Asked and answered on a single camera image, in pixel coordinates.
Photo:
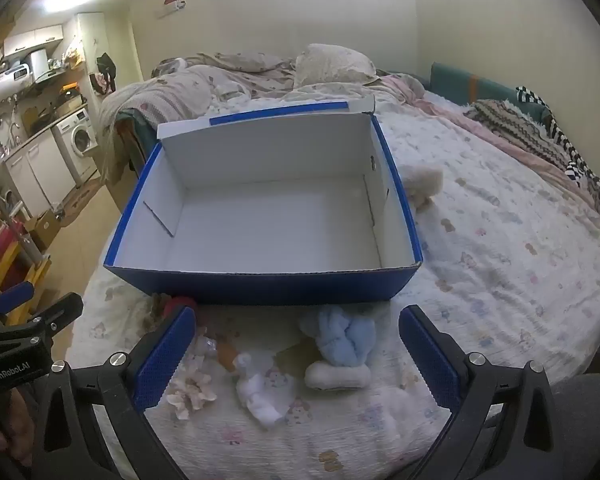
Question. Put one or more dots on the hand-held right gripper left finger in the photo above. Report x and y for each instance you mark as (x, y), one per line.
(162, 362)

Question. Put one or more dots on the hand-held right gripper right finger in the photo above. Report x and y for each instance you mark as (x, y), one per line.
(430, 362)

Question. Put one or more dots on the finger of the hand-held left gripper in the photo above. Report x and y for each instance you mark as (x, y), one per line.
(60, 312)
(12, 297)

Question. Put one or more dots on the cream ruffled scrunchie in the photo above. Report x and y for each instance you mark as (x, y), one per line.
(192, 392)

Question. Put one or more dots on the pink round toy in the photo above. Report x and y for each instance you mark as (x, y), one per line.
(180, 304)

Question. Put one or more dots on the beige brown scrunchie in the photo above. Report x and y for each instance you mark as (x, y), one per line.
(226, 355)

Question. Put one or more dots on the light blue fluffy scrunchie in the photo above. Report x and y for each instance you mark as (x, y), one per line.
(340, 340)

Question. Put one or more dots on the cream plush piece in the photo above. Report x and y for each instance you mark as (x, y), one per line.
(335, 376)

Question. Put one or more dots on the white fluffy cloth toy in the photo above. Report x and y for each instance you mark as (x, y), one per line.
(260, 390)

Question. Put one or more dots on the white box with blue tape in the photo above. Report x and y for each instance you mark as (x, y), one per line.
(280, 225)

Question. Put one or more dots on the person's left hand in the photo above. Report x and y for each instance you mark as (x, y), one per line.
(10, 425)

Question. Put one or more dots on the yellow rack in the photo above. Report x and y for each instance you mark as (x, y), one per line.
(27, 280)

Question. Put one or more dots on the cardboard box on floor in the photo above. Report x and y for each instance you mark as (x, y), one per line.
(45, 230)

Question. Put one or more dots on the bed with floral sheet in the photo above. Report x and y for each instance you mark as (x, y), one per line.
(505, 285)

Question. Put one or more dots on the white lower cabinet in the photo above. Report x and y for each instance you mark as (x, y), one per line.
(40, 175)

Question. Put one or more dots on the person's grey clothing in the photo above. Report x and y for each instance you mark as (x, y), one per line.
(590, 420)

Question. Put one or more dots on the wooden bed footboard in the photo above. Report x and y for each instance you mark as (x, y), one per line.
(130, 155)

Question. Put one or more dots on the white washing machine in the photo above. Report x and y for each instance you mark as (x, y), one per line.
(80, 137)

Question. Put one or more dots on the beige fluffy plush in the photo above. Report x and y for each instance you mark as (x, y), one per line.
(422, 185)

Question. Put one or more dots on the teal cloth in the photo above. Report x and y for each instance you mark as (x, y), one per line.
(132, 117)

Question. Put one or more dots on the white water heater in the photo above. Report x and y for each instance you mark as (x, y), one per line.
(10, 87)

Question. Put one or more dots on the dark hanging bag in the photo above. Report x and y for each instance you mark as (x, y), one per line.
(106, 72)

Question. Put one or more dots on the beige floral quilt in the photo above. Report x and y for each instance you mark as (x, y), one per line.
(180, 90)

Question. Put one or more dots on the pink blanket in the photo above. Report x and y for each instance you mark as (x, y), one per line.
(445, 110)

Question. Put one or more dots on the zigzag knitted blanket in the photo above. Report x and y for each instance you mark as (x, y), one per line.
(520, 125)

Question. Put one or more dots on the black white striped cloth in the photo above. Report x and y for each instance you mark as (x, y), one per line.
(562, 145)

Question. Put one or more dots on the white upper cabinet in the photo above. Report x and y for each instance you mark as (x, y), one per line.
(32, 40)

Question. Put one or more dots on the tall white cabinet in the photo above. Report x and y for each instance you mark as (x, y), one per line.
(92, 35)

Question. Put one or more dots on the teal cushion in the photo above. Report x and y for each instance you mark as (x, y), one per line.
(485, 87)

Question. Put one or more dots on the cream fluffy pillow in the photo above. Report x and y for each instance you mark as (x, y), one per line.
(330, 65)

